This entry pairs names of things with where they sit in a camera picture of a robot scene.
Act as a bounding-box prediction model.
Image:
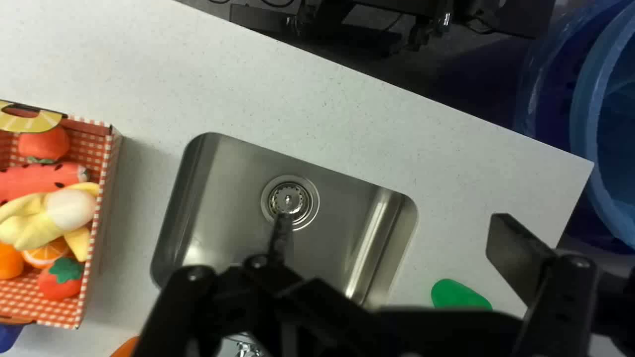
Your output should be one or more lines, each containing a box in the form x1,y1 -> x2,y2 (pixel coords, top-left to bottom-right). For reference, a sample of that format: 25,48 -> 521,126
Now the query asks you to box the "blue plate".
0,324 -> 23,354

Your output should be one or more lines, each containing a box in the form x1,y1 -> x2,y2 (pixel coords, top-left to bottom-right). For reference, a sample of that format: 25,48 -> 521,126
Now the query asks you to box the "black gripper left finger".
130,253 -> 373,357

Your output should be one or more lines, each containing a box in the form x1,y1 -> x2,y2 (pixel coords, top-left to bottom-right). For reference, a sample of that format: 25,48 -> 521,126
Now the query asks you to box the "green plastic cup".
430,278 -> 496,314

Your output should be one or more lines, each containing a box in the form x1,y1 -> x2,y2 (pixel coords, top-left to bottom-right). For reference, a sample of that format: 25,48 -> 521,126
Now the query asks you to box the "toy orange slice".
19,239 -> 71,270

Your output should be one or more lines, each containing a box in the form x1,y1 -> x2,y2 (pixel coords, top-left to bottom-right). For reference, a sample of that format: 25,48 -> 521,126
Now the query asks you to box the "red toy tomato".
15,126 -> 71,163

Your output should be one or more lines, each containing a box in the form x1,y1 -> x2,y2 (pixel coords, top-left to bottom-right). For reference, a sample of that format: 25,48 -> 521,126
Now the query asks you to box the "round metal drain strainer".
257,173 -> 321,235

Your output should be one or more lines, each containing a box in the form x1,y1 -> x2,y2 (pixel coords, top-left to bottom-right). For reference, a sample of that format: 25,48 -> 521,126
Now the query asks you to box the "yellow toy cheese wedge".
61,225 -> 93,264

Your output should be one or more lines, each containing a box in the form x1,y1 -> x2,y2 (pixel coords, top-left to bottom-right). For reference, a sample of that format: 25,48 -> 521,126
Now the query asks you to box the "yellow toy banana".
0,183 -> 103,253

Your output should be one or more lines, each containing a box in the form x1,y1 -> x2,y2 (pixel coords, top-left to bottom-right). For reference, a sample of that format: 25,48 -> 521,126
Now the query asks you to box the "blue trash bin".
513,0 -> 635,255

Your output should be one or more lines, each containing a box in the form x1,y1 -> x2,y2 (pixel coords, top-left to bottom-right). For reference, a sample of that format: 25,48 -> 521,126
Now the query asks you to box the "toy strawberry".
35,256 -> 87,302

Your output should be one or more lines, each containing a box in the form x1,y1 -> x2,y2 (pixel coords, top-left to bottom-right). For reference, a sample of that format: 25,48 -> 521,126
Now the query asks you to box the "orange plastic cup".
109,336 -> 142,357

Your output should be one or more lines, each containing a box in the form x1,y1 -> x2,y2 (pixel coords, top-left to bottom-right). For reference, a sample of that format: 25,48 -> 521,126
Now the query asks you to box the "chrome faucet base with handle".
220,332 -> 265,357

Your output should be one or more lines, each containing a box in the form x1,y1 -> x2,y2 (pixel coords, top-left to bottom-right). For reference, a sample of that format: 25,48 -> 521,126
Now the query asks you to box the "round orange toy fruit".
0,243 -> 25,282

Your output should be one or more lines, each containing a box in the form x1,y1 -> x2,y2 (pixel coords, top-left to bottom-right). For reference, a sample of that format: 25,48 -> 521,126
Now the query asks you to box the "toy pineapple slice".
0,100 -> 67,136

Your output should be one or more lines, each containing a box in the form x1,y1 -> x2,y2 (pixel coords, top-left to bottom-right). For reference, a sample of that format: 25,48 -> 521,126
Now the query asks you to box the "stainless steel sink basin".
148,132 -> 420,314

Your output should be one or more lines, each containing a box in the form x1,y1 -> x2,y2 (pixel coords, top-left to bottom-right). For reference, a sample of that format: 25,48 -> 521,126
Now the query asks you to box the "chrome faucet spout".
265,211 -> 293,266

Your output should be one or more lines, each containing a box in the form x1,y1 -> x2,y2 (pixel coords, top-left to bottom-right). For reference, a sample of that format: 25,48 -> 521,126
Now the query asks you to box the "red checkered basket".
0,100 -> 125,332

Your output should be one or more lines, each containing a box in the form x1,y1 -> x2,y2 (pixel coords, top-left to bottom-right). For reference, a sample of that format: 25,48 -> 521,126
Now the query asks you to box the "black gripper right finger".
484,213 -> 601,357

